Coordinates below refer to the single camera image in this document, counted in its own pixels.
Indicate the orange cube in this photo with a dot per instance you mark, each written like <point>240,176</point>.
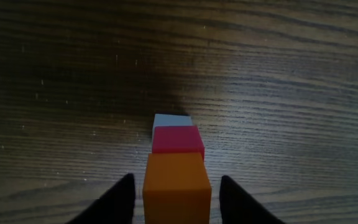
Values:
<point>177,189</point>

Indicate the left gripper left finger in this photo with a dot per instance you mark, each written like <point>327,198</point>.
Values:
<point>113,205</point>

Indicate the red cube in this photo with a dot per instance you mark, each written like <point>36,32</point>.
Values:
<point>177,140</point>

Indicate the white cube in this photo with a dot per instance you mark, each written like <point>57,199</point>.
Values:
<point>169,120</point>

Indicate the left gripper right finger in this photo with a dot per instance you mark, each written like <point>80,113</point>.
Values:
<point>241,207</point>

